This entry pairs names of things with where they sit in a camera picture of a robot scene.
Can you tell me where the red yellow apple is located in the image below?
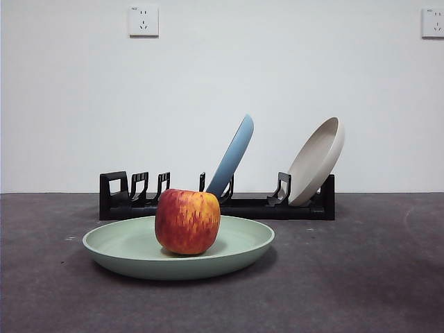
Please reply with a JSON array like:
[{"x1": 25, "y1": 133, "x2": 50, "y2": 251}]
[{"x1": 154, "y1": 188, "x2": 222, "y2": 257}]

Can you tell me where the green plate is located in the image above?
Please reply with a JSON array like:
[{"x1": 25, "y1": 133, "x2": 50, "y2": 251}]
[{"x1": 82, "y1": 214, "x2": 275, "y2": 281}]

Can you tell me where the blue plate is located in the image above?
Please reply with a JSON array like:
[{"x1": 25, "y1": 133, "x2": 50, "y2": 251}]
[{"x1": 204, "y1": 113, "x2": 255, "y2": 198}]

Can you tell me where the black plate rack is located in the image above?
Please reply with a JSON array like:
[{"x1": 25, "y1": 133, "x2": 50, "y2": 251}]
[{"x1": 99, "y1": 170, "x2": 336, "y2": 221}]

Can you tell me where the beige plate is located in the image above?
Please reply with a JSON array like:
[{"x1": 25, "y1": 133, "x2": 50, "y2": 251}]
[{"x1": 287, "y1": 116, "x2": 346, "y2": 206}]

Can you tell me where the white wall socket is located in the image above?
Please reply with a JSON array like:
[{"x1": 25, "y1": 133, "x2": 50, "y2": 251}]
[
  {"x1": 420, "y1": 7, "x2": 444, "y2": 40},
  {"x1": 128, "y1": 4, "x2": 160, "y2": 38}
]

